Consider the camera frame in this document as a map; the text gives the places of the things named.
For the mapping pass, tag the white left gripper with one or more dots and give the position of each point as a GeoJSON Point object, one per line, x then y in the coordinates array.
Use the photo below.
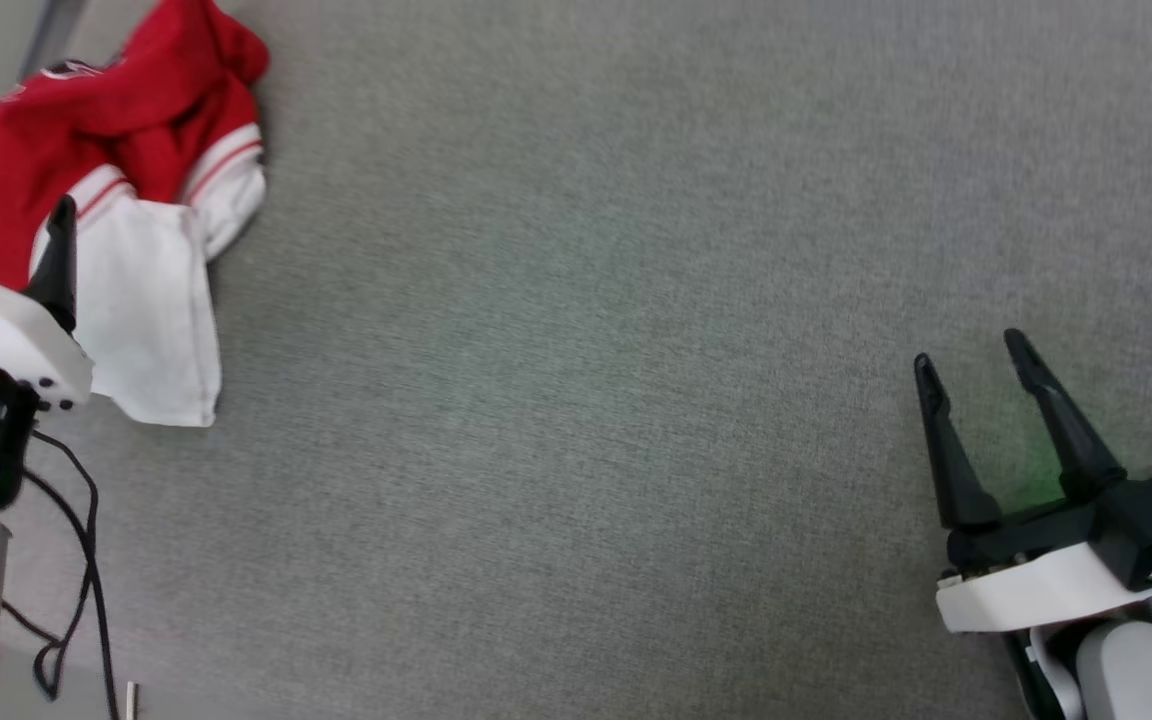
{"type": "Point", "coordinates": [6, 330]}

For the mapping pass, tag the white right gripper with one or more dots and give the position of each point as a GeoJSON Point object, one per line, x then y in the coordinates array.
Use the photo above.
{"type": "Point", "coordinates": [1036, 590]}

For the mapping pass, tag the red and white basketball jersey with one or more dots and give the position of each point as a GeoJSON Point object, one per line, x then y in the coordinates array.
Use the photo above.
{"type": "Point", "coordinates": [136, 280]}

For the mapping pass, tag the grey fabric sofa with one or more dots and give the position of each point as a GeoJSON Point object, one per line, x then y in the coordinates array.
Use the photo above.
{"type": "Point", "coordinates": [586, 350]}

